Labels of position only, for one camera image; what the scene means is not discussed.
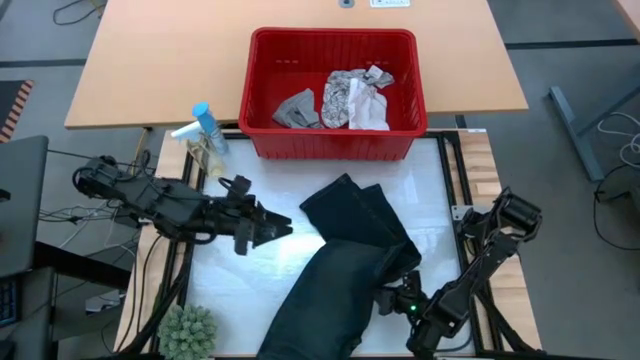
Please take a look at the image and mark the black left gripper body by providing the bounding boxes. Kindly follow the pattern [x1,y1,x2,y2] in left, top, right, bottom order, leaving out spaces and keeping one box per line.
[212,198,264,257]

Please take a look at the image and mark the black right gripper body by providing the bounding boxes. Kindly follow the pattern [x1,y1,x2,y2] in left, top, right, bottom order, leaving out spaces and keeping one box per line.
[373,270,430,321]

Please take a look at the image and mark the dark blue denim jeans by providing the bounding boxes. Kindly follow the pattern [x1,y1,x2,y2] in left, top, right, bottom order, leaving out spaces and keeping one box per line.
[255,173,423,360]

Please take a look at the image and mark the small grey cloth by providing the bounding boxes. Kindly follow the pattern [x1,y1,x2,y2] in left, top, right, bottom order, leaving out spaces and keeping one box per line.
[272,88,324,130]

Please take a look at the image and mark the white leaf-print garment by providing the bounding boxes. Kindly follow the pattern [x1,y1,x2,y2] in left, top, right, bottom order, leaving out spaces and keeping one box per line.
[321,64,396,130]

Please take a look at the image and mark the red plastic laundry bin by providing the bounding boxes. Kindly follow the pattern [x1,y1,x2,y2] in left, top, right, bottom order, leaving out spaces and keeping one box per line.
[238,27,429,162]

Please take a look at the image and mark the white table mat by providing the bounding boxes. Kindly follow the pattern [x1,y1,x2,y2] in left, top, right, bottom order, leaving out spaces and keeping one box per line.
[184,137,476,357]

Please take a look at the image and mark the blue capped bottle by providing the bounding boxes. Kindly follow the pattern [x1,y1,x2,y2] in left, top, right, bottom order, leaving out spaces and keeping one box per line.
[192,102,230,156]

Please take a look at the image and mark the green artificial plant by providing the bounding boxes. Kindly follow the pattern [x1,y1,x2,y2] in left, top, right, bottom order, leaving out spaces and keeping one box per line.
[157,304,219,360]

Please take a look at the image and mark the plain white garment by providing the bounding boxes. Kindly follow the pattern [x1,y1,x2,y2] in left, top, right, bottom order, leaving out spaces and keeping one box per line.
[347,78,391,132]

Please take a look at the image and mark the black side stand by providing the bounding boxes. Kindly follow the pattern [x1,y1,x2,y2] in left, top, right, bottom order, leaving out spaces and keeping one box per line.
[0,242,132,360]

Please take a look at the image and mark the light wooden desk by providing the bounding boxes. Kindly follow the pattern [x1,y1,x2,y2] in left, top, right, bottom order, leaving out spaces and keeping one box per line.
[63,0,530,130]

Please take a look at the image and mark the dark grey monitor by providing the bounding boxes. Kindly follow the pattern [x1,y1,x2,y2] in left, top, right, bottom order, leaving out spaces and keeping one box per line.
[0,135,50,279]

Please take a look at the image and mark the grey metal desk leg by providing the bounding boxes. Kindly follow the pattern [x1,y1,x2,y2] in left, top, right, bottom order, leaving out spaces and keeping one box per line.
[548,64,640,182]

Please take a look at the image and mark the black aluminium table frame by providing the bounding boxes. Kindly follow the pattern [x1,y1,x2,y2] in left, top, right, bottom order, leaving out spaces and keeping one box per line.
[149,130,546,360]

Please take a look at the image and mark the black looped floor cable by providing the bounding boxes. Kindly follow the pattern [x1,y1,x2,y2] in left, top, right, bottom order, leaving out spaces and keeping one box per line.
[52,0,109,26]

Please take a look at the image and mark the white floor cable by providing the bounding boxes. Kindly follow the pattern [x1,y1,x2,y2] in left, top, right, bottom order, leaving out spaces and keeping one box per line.
[597,110,640,169]

